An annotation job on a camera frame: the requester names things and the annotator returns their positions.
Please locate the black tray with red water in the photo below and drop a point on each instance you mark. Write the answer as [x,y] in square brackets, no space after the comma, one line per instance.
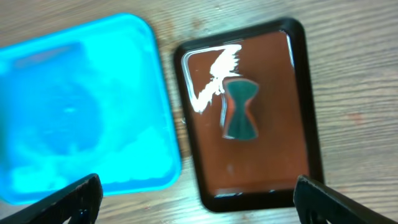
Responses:
[235,175]

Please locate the red sponge with dark scourer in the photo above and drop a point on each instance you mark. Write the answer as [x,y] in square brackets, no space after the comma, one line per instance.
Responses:
[238,122]

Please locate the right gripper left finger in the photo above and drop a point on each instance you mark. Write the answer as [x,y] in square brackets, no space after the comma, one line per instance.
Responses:
[78,202]

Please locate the teal plastic serving tray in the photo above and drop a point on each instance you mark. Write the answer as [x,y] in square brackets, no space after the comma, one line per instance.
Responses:
[88,99]

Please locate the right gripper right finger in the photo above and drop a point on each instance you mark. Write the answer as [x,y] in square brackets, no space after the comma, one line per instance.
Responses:
[317,203]

